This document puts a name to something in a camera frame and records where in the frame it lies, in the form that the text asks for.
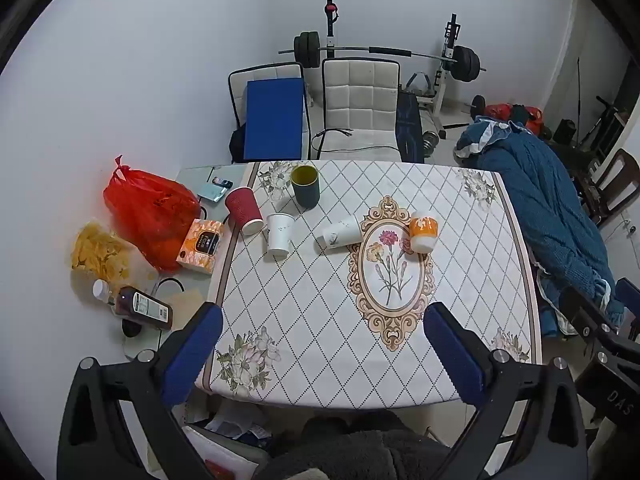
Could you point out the dark green cup yellow inside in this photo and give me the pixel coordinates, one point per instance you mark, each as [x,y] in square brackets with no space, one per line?
[306,190]

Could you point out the plain white paper cup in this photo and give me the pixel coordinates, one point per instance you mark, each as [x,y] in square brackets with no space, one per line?
[279,235]

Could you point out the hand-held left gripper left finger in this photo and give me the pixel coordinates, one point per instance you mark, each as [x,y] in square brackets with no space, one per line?
[192,355]

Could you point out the blue and white cloth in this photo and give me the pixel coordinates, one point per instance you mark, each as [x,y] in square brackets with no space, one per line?
[482,132]

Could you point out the white bag with papers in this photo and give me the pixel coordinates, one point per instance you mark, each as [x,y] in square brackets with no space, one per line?
[225,435]

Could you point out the blue knitted sweater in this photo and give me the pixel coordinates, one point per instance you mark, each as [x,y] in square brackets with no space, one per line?
[550,200]

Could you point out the white barbell rack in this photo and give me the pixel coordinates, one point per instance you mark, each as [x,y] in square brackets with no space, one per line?
[450,75]

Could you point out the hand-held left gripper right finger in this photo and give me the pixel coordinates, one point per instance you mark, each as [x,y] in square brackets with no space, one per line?
[452,355]

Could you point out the clear bag of yellow chips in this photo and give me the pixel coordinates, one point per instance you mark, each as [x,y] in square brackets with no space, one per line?
[97,252]

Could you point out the chrome dumbbell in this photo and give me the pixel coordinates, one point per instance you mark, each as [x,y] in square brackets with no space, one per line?
[434,141]

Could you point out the black dumbbell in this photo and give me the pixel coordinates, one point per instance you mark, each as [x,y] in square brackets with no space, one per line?
[478,106]

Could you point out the white padded chair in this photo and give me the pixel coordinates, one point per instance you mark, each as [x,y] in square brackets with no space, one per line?
[237,95]
[357,105]

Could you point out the red ribbed paper cup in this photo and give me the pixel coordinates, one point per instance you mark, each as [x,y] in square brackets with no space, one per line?
[242,210]

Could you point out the floral diamond pattern tablecloth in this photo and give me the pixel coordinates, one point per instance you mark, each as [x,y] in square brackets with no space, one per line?
[320,310]

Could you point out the orange and white cup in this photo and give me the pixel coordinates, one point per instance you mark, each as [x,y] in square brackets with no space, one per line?
[423,234]

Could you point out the grey fleece clothing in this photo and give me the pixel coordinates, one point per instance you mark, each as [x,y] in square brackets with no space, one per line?
[360,447]

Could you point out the black backpack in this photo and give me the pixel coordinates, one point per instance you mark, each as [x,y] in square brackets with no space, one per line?
[236,145]

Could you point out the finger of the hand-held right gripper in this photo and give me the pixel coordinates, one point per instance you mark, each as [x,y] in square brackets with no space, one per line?
[582,312]
[628,296]

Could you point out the brown wooden chair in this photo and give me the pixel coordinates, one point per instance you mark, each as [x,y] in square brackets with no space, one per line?
[617,180]

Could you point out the white printed paper cup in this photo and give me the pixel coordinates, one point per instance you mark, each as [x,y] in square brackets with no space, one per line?
[340,234]

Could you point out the small black device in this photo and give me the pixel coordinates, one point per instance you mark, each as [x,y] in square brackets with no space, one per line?
[223,182]

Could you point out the blue board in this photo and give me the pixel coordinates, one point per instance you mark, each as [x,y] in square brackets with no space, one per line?
[275,120]

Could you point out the black barbell with weight plates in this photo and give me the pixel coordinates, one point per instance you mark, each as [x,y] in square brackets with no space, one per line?
[312,50]

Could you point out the orange tissue box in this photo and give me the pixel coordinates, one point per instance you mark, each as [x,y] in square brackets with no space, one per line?
[200,246]

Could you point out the red plastic bag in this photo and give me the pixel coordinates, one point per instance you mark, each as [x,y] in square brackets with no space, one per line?
[150,215]

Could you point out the dark bottle with white cap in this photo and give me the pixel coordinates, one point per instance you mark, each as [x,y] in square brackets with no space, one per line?
[142,307]

